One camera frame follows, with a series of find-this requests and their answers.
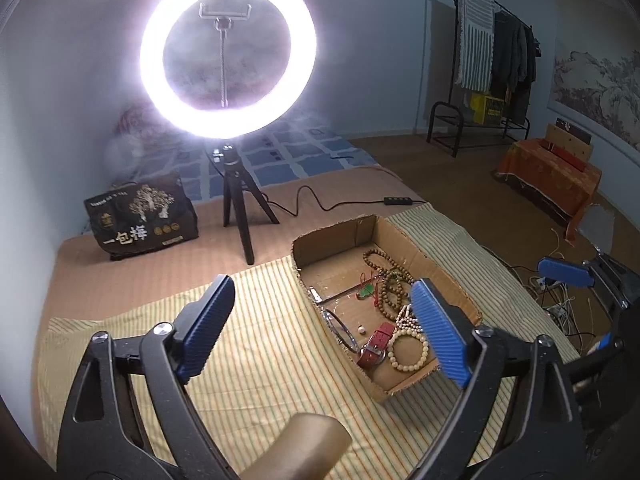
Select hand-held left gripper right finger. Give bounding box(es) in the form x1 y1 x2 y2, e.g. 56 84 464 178
407 278 587 480

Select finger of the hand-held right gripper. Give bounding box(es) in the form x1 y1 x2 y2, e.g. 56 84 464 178
537 256 595 290
596 332 626 357

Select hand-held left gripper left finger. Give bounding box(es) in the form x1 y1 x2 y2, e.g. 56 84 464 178
56 275 236 480

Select pearl necklace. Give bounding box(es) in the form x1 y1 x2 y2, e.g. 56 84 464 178
394 303 426 337

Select cream bead bracelet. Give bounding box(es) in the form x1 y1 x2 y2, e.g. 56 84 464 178
387 329 431 374

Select blue metal bangle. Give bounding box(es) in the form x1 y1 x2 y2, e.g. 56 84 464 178
322 308 361 356

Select cardboard box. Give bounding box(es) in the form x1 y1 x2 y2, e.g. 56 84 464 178
291 214 484 405

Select pink blanket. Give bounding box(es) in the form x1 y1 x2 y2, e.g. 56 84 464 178
47 162 427 322

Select striped yellow cloth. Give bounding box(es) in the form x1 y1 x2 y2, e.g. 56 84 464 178
37 202 582 480

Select orange covered low table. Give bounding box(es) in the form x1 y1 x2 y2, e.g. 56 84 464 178
494 137 604 247

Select black printed snack bag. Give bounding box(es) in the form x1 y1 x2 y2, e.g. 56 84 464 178
83 170 200 262

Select wooden board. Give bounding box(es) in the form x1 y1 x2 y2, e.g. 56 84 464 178
544 118 595 162

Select yellow black printed box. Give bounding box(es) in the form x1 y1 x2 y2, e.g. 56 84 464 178
468 91 504 127

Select black shoe rack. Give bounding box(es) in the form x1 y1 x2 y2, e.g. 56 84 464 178
426 101 531 159

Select red floral pillow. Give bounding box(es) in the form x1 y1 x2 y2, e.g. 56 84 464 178
112 102 167 142

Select dark hanging clothes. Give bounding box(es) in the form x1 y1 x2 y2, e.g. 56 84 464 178
492 9 542 122

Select striped white towel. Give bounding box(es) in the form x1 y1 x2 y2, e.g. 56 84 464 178
458 0 497 92

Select black clothes rack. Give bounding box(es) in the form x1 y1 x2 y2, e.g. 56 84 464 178
452 0 544 111

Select clear phone holder clamp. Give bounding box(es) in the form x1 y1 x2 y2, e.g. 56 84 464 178
198 2 251 109

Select white floor cables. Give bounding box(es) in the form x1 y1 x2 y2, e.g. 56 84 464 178
520 229 612 342

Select brown bead necklace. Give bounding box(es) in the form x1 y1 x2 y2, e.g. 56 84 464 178
362 247 416 322

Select red watch strap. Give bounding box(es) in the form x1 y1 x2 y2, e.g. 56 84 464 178
356 322 396 367

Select green pendant red cord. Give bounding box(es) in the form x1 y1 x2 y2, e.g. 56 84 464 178
355 272 384 306

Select black power cable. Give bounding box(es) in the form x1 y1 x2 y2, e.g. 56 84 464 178
264 184 389 217

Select landscape wall painting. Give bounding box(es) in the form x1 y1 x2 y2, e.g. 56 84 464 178
547 0 640 154

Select ring light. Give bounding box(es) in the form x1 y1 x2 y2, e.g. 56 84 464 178
139 0 319 140

